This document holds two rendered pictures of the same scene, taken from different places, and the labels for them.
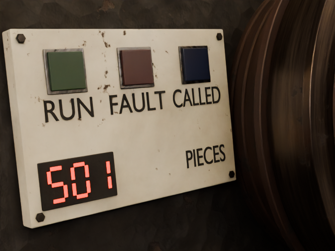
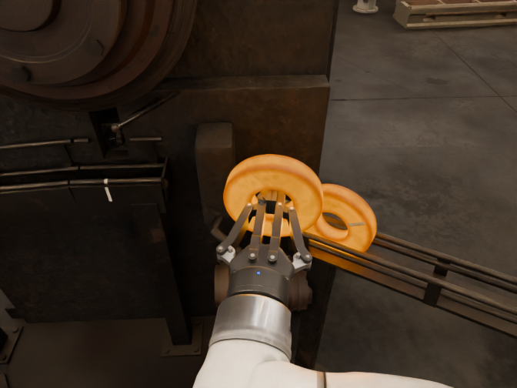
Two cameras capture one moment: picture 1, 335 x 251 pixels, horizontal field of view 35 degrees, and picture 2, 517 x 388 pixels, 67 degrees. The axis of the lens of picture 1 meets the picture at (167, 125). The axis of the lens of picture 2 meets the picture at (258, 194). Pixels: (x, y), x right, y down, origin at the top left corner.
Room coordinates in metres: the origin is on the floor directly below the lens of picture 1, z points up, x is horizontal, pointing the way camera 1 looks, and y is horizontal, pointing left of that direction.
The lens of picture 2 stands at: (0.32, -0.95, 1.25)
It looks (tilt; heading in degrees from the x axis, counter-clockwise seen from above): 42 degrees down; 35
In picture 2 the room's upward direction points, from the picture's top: straight up
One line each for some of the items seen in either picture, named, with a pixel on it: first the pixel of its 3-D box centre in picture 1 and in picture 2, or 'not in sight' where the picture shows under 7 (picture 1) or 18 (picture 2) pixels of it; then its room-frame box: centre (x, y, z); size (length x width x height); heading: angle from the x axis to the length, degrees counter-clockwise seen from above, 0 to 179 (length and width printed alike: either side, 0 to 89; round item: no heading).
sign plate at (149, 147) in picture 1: (135, 116); not in sight; (0.56, 0.03, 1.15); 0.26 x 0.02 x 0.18; 127
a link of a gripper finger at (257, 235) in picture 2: not in sight; (258, 234); (0.63, -0.74, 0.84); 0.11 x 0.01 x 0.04; 29
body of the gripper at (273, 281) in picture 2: not in sight; (261, 276); (0.57, -0.78, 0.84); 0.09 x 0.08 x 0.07; 27
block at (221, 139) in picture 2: not in sight; (218, 176); (0.84, -0.48, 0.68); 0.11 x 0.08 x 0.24; 37
